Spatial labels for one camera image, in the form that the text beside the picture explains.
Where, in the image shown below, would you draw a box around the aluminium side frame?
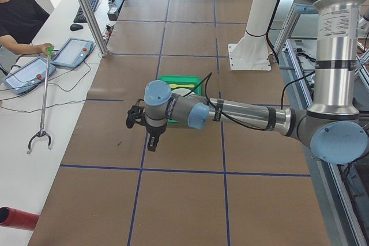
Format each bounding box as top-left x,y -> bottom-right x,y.
274,7 -> 368,245

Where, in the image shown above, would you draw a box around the black keyboard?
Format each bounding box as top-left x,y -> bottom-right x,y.
73,0 -> 101,24

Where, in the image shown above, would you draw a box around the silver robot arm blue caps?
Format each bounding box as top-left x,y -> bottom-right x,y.
140,0 -> 368,165

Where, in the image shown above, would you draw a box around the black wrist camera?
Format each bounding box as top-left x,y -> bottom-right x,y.
126,105 -> 146,128

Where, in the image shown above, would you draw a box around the left blue teach pendant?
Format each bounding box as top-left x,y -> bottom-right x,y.
2,57 -> 47,94

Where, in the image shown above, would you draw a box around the person in black shirt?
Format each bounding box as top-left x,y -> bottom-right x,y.
1,0 -> 50,55

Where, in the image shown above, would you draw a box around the person's hand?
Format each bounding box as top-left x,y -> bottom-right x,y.
37,43 -> 54,56

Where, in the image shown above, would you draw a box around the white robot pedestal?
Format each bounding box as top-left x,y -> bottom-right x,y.
228,0 -> 278,71

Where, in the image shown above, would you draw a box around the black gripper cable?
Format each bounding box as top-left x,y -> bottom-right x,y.
135,72 -> 317,130

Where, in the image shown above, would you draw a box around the white round plate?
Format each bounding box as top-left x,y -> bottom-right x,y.
172,88 -> 194,97

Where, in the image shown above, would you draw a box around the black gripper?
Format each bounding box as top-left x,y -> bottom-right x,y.
146,123 -> 167,152

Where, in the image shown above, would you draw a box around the aluminium frame post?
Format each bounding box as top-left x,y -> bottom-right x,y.
78,0 -> 108,58

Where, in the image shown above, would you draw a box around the right blue teach pendant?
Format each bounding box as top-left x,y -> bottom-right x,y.
51,37 -> 94,69

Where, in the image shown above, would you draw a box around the red tube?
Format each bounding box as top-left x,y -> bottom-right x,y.
1,207 -> 39,231

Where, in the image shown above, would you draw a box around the black computer mouse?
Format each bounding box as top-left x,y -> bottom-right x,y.
70,23 -> 84,32

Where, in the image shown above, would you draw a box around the blue teach pendant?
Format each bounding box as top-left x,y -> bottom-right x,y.
2,57 -> 47,94
51,37 -> 94,69

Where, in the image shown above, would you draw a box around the brown paper table cover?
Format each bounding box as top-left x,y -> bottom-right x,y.
29,0 -> 330,245

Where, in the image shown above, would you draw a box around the yellow plastic spoon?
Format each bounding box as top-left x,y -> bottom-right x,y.
169,84 -> 195,89

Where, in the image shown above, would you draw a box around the metal reacher grabber tool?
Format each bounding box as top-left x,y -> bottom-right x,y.
27,55 -> 52,154

